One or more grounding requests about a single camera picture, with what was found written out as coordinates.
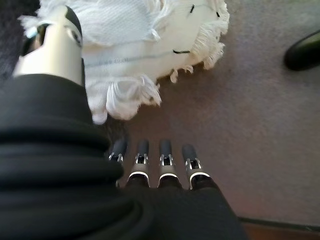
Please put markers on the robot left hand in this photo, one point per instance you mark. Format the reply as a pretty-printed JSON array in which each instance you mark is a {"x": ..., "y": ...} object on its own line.
[{"x": 62, "y": 175}]

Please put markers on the white fringed cushion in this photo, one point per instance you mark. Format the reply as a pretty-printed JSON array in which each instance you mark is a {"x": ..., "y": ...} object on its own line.
[{"x": 125, "y": 50}]

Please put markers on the glossy dark cabinet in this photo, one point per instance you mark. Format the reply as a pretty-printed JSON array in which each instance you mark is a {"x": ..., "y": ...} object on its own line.
[{"x": 287, "y": 232}]

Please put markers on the robot left leg black foot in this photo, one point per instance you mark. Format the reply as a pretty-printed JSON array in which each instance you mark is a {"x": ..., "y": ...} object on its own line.
[{"x": 302, "y": 55}]

